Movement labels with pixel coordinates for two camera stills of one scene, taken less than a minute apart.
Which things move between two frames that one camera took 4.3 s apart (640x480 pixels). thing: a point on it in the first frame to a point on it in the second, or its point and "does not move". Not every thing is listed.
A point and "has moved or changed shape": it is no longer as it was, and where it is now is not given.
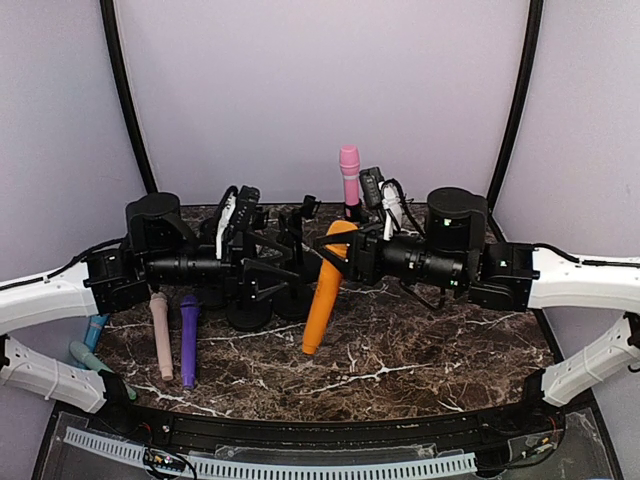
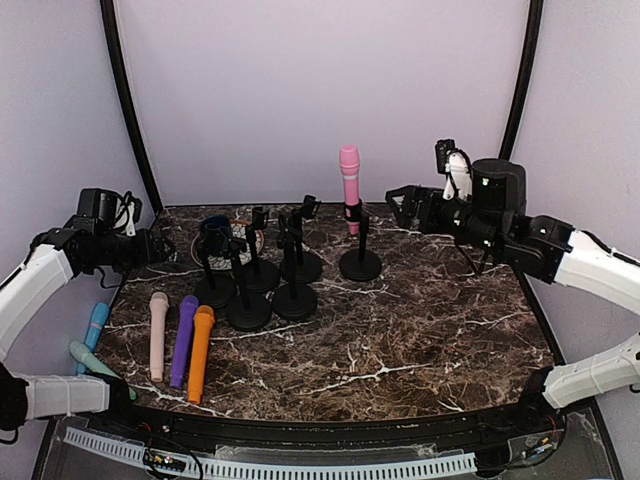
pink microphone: (349, 157) does not move
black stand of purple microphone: (249, 314) does not move
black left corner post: (112, 33) does not move
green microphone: (94, 361) does not move
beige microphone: (160, 311) has moved or changed shape
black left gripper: (245, 283) to (158, 255)
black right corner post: (527, 61) does not move
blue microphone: (95, 329) does not move
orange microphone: (328, 281) to (204, 319)
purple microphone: (190, 312) has moved or changed shape
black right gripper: (364, 251) to (415, 194)
